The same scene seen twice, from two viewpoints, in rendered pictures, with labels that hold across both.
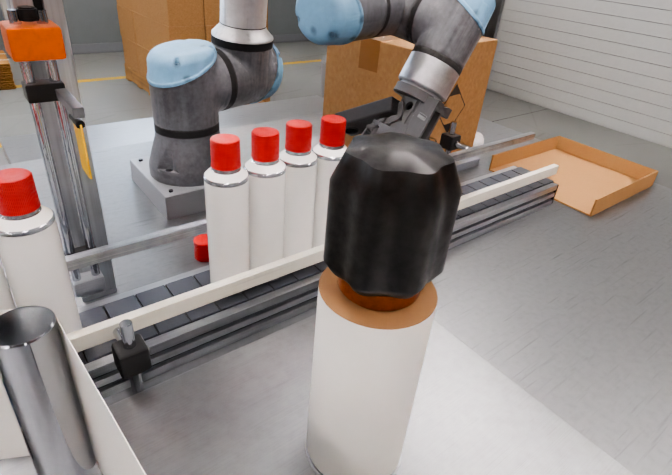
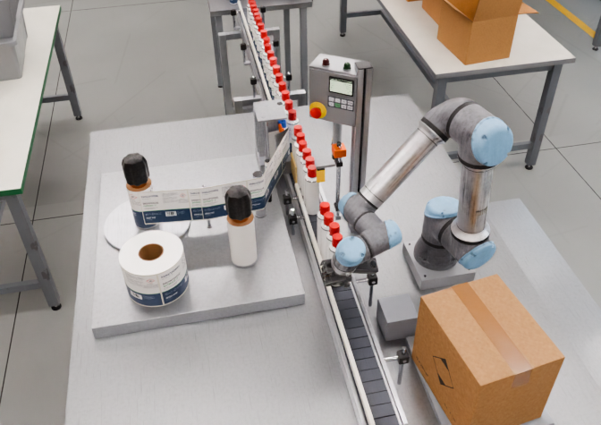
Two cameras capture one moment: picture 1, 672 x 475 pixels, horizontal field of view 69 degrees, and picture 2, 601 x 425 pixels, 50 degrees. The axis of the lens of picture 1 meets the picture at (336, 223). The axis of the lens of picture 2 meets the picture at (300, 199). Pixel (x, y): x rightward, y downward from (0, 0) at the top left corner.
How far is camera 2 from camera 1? 2.11 m
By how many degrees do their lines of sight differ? 90
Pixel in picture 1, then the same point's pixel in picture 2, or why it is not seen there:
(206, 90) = (427, 224)
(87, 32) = not seen: outside the picture
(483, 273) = (310, 356)
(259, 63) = (452, 242)
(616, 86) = not seen: outside the picture
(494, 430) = (229, 288)
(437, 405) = (244, 280)
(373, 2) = (349, 215)
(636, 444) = (208, 343)
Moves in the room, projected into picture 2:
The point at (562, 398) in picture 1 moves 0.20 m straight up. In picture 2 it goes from (234, 335) to (229, 292)
